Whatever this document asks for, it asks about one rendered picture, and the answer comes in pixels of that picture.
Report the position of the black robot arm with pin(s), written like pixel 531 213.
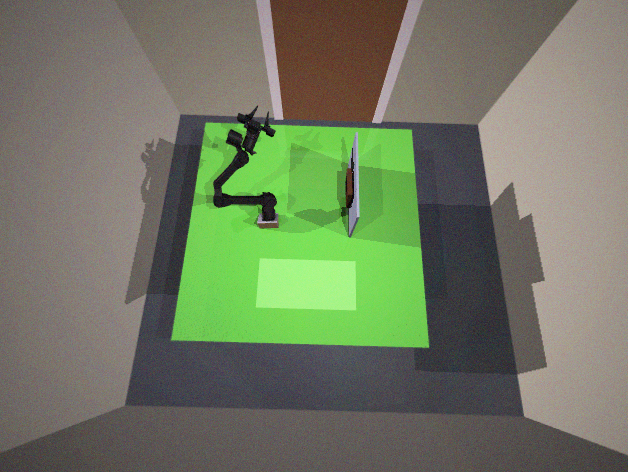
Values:
pixel 267 199

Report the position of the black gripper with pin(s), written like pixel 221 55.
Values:
pixel 269 131

